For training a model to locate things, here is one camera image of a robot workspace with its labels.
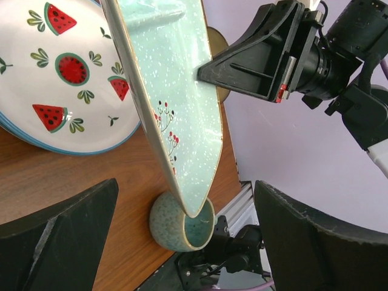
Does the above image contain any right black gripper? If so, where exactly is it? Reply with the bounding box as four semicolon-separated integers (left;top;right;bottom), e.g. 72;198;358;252
197;1;361;103

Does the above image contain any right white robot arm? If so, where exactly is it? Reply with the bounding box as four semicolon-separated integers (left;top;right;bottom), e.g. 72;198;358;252
197;1;387;173

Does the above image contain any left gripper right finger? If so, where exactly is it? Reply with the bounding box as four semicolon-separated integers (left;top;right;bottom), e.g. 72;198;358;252
254;181;387;290

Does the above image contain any teal ceramic mug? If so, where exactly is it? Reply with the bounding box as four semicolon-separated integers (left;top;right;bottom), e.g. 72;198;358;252
149;192;216;252

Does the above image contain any light blue divided plate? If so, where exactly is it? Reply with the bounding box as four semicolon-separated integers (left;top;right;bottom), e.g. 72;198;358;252
101;1;222;218

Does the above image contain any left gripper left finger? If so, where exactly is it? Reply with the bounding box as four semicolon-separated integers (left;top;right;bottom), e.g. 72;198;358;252
1;178;118;290

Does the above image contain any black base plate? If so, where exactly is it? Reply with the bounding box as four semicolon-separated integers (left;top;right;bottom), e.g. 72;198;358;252
138;216;275;290

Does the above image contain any cream patterned bowl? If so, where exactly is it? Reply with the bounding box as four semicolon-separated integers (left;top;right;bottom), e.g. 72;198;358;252
206;27;231;101

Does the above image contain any watermelon plate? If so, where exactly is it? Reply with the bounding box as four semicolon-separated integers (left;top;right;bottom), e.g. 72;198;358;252
1;1;140;155

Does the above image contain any aluminium frame rail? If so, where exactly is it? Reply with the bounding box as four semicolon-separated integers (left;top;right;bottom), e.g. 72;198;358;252
217;181;259;237

